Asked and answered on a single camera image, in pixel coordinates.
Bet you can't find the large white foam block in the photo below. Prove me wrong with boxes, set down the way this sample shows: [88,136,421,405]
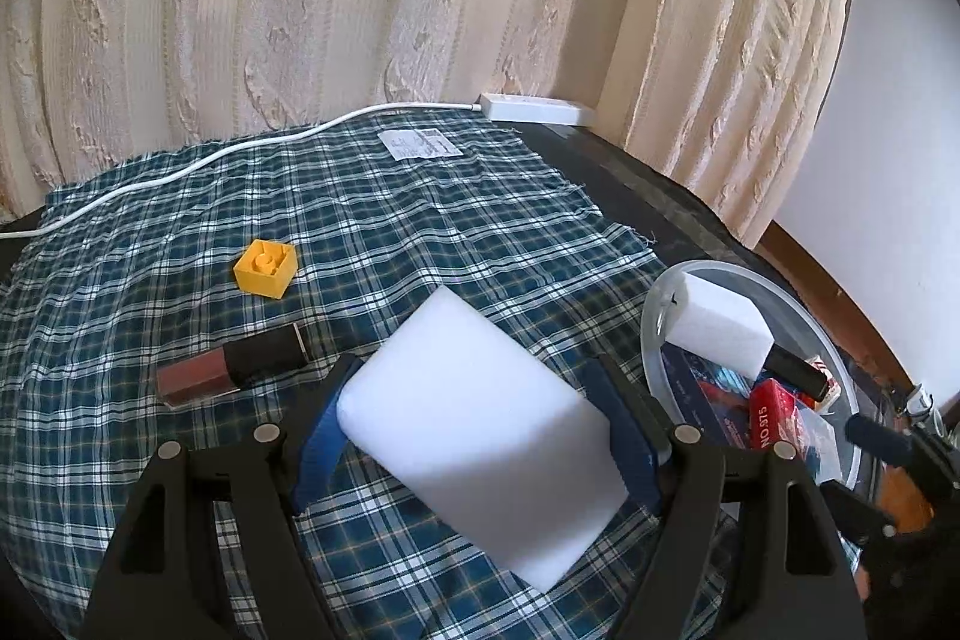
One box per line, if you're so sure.
[337,287,626,591]

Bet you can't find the red snack packet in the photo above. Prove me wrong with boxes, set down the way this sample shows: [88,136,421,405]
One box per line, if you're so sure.
[748,378,805,453]

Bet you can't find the black lipstick in bowl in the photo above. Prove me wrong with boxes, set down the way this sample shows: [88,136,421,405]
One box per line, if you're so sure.
[763,344,841,409]

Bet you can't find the clear plastic bowl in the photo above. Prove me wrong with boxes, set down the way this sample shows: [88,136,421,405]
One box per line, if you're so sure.
[641,260,861,489]

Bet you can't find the blue red comic packet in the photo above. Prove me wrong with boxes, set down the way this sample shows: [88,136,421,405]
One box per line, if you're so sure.
[661,342,750,448]

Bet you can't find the small white foam block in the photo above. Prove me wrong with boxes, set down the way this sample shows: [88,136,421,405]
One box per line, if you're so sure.
[664,273,775,381]

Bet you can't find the blue plaid cloth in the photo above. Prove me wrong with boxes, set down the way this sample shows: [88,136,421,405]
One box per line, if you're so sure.
[2,112,698,637]

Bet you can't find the yellow toy brick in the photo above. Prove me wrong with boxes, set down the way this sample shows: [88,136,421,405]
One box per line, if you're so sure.
[233,239,298,299]

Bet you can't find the white power strip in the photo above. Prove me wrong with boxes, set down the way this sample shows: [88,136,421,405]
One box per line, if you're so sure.
[478,92,594,127]

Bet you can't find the white paper label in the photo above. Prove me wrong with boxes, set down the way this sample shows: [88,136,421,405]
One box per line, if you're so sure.
[377,128,462,161]

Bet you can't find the beige patterned curtain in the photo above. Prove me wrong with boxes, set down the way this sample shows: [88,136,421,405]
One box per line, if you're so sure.
[2,0,848,244]

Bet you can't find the white power cable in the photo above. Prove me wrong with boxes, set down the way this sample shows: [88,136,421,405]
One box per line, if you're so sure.
[0,99,485,241]

